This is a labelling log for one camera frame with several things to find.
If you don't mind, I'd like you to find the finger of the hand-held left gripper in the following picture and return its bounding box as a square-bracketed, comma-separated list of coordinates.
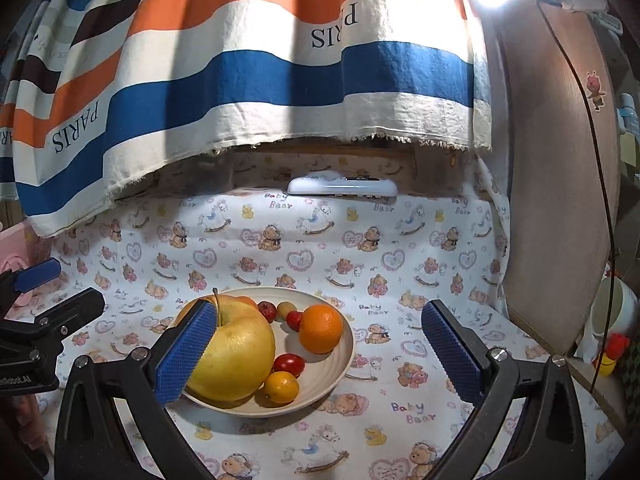
[0, 287, 107, 350]
[0, 258, 62, 318]

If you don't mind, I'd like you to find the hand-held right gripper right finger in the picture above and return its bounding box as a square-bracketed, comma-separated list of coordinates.
[421, 299, 587, 480]

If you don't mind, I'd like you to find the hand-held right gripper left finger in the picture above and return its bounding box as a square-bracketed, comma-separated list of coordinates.
[54, 299, 219, 480]

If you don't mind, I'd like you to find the large yellow apple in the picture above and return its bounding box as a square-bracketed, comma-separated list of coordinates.
[186, 287, 277, 402]

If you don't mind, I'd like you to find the yellow-orange small orange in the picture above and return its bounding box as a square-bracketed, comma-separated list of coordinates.
[263, 371, 300, 406]

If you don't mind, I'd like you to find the red cherry tomato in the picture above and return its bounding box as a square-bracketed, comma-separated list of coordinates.
[273, 353, 306, 378]

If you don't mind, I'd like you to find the cream round plate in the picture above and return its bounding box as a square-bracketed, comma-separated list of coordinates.
[172, 287, 356, 419]

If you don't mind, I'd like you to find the pink plastic object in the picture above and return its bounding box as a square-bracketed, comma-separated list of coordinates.
[0, 224, 46, 308]

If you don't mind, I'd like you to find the bear print cloth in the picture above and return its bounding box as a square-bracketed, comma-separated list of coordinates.
[20, 152, 626, 480]

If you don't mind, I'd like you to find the yellow bottle red cap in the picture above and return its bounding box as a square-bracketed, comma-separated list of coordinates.
[595, 332, 632, 377]

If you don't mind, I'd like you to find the white cup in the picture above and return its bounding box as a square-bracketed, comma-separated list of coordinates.
[590, 276, 640, 346]

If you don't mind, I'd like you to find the white plastic device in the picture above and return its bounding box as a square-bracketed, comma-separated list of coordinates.
[287, 171, 399, 197]

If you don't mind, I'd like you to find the striped cloth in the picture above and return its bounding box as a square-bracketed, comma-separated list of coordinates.
[0, 0, 493, 239]

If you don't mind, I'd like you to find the cartoon animal sticker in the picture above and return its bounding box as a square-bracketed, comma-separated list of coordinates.
[585, 71, 607, 111]

